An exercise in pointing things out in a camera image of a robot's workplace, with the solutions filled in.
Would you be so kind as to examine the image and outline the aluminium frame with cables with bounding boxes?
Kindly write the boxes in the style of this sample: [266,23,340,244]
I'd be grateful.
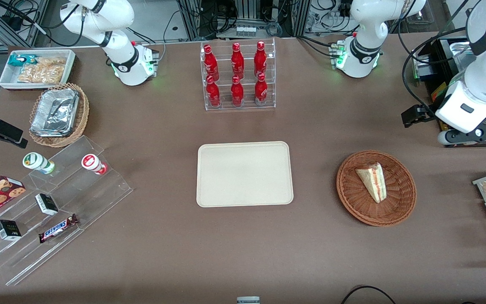
[175,0,353,39]

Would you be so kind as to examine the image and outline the black cable on table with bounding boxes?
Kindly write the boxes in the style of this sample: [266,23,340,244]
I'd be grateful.
[340,285,396,304]

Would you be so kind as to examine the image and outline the teal snack packet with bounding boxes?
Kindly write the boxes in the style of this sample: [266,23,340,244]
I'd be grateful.
[8,54,38,68]

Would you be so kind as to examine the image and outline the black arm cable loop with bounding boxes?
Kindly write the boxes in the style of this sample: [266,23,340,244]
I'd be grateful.
[397,0,480,113]

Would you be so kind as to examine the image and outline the clear acrylic stepped shelf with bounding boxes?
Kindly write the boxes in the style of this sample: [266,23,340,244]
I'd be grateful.
[0,135,134,287]

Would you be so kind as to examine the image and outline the round brown wicker basket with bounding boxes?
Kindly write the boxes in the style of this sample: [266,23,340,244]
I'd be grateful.
[336,150,417,228]

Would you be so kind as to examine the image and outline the aluminium foil tray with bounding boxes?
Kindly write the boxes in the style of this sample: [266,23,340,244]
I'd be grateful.
[30,88,80,138]

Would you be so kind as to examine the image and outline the triangle sandwich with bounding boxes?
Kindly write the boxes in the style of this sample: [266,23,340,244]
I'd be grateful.
[355,162,388,204]

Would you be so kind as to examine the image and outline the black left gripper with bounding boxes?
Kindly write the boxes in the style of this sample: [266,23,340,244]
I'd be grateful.
[401,104,437,128]

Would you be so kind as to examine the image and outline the green-capped yogurt bottle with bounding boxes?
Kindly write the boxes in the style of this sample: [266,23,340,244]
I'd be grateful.
[22,152,56,175]

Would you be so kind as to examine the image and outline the red-capped yogurt bottle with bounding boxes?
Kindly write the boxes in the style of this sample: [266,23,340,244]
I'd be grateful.
[81,154,108,176]

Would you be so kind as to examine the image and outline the white rectangular bin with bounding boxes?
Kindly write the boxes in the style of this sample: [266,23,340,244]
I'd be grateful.
[0,49,76,91]

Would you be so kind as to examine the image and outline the beige plastic tray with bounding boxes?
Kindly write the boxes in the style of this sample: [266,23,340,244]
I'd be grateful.
[196,141,294,208]

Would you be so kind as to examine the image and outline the clear acrylic bottle rack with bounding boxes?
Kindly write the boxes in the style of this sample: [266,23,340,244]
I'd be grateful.
[200,38,276,111]

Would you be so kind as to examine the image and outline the black electronics box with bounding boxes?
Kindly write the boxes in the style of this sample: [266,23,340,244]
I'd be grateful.
[412,37,472,103]

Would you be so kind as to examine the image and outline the red cola bottle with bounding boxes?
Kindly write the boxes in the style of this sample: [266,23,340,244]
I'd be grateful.
[203,44,220,81]
[254,41,268,77]
[230,75,245,106]
[231,42,246,79]
[254,73,269,106]
[205,75,222,108]

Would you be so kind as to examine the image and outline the Snickers chocolate bar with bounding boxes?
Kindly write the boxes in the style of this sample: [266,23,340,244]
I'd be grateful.
[38,214,79,244]

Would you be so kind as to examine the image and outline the small black carton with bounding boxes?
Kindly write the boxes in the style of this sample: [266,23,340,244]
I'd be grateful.
[35,193,59,216]
[0,219,22,242]

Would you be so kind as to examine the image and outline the oval tan wicker basket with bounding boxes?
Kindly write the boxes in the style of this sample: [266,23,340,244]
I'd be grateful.
[29,83,90,148]

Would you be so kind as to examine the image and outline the clear bag of fried snacks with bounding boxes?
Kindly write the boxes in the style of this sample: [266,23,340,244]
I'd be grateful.
[33,56,67,71]
[17,64,65,84]

